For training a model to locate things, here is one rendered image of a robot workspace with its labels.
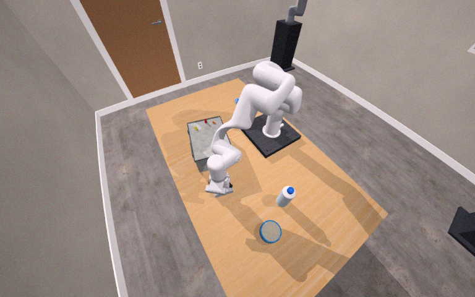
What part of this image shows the white bottle with blue cap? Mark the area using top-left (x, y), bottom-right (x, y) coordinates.
top-left (276, 186), bottom-right (296, 207)

